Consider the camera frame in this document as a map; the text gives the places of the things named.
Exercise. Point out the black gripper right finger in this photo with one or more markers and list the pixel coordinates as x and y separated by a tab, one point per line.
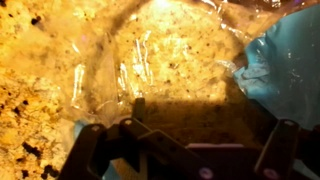
276	150

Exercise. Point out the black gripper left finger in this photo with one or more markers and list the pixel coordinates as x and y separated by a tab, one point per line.
166	150

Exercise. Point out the clear and blue plastic bag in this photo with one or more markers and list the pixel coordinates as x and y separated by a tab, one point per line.
286	66

